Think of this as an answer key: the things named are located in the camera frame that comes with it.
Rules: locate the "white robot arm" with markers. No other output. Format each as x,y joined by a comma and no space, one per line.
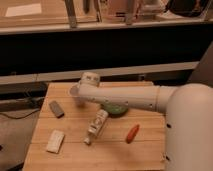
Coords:
188,111

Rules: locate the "green bowl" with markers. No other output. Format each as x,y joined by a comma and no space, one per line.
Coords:
114,110

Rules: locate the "white plastic bottle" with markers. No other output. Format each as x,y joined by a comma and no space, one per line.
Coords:
95,126

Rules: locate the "grey rectangular block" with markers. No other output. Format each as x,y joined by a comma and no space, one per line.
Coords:
56,109

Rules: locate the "white rectangular sponge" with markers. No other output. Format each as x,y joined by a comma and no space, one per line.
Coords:
55,141

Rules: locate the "metal table leg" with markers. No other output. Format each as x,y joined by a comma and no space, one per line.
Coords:
71,13

